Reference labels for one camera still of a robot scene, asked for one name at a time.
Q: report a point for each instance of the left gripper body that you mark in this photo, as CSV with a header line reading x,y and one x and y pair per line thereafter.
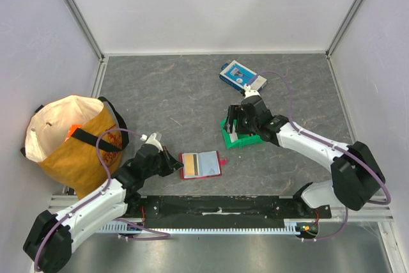
x,y
161,166

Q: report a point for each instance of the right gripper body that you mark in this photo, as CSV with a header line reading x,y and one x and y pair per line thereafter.
x,y
238,119

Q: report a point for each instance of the gold credit card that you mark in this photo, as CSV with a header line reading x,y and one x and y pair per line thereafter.
x,y
191,165

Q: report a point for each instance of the white credit card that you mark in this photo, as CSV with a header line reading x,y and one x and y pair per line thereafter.
x,y
236,137

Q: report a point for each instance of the green plastic bin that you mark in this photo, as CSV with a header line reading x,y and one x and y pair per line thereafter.
x,y
249,140

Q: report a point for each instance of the red card holder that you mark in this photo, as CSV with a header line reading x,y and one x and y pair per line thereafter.
x,y
210,165

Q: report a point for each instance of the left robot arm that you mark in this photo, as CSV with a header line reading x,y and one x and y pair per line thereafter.
x,y
54,237

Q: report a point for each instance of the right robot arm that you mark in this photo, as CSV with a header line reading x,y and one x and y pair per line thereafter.
x,y
355,175

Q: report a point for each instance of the blue white product box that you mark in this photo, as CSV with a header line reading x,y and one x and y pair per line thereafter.
x,y
238,76

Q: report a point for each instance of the brown paper tote bag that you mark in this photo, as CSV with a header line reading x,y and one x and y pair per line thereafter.
x,y
85,159

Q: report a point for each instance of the orange item in bag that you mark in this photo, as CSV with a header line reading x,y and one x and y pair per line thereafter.
x,y
71,131

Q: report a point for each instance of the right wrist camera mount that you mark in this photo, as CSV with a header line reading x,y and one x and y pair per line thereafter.
x,y
249,92

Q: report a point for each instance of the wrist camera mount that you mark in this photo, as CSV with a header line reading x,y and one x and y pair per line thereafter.
x,y
249,92
153,139

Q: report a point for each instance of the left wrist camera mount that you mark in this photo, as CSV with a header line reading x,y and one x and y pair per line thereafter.
x,y
153,139

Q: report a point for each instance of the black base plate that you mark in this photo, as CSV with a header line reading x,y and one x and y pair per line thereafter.
x,y
160,207

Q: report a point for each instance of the grey slotted cable duct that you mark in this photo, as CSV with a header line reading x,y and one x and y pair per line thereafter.
x,y
271,227

